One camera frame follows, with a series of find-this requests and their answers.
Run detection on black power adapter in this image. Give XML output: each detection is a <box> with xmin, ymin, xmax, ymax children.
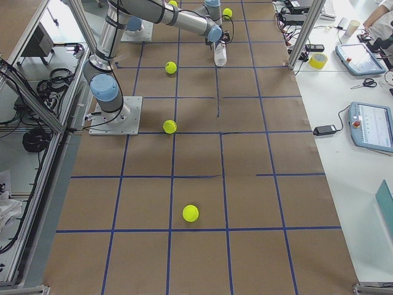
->
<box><xmin>313</xmin><ymin>125</ymin><xmax>337</xmax><ymax>136</ymax></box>

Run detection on yellow tennis ball near camera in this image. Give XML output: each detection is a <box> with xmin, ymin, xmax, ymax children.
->
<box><xmin>182</xmin><ymin>205</ymin><xmax>200</xmax><ymax>222</ymax></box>

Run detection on yellow tennis ball near gripper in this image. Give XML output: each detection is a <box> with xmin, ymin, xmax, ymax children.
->
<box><xmin>222</xmin><ymin>7</ymin><xmax>233</xmax><ymax>20</ymax></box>

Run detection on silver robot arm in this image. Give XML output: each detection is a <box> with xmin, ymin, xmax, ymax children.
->
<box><xmin>84</xmin><ymin>1</ymin><xmax>230</xmax><ymax>122</ymax></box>

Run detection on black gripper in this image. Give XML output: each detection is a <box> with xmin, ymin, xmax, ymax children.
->
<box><xmin>208</xmin><ymin>30</ymin><xmax>230</xmax><ymax>51</ymax></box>

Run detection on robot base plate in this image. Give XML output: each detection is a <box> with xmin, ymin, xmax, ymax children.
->
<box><xmin>121</xmin><ymin>17</ymin><xmax>154</xmax><ymax>42</ymax></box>
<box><xmin>88</xmin><ymin>96</ymin><xmax>142</xmax><ymax>136</ymax></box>

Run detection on yellow tape roll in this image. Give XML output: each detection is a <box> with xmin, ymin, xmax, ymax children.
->
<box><xmin>309</xmin><ymin>53</ymin><xmax>328</xmax><ymax>69</ymax></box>

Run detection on blue teach pendant near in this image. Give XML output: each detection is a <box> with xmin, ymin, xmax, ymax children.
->
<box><xmin>348</xmin><ymin>102</ymin><xmax>392</xmax><ymax>153</ymax></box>

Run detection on blue teach pendant far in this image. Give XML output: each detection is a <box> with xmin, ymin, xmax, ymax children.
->
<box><xmin>335</xmin><ymin>43</ymin><xmax>386</xmax><ymax>76</ymax></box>

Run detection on paper cup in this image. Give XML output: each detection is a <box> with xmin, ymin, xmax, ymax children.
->
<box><xmin>344</xmin><ymin>20</ymin><xmax>360</xmax><ymax>37</ymax></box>

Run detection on white tennis ball can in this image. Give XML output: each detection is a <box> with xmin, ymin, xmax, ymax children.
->
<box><xmin>214</xmin><ymin>42</ymin><xmax>227</xmax><ymax>67</ymax></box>

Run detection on aluminium frame post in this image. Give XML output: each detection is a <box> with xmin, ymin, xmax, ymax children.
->
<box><xmin>287</xmin><ymin>0</ymin><xmax>325</xmax><ymax>70</ymax></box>

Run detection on blue teach pendant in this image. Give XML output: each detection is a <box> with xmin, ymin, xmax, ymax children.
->
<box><xmin>335</xmin><ymin>43</ymin><xmax>386</xmax><ymax>76</ymax></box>
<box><xmin>348</xmin><ymin>102</ymin><xmax>392</xmax><ymax>153</ymax></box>

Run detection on yellow tennis ball centre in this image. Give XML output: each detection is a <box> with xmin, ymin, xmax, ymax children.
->
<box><xmin>163</xmin><ymin>120</ymin><xmax>177</xmax><ymax>134</ymax></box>

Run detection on yellow Roland Garros tennis ball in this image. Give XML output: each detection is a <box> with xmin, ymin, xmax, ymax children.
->
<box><xmin>165</xmin><ymin>61</ymin><xmax>177</xmax><ymax>74</ymax></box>

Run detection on black scissors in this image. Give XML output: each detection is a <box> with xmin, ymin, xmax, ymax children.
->
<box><xmin>351</xmin><ymin>78</ymin><xmax>377</xmax><ymax>89</ymax></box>

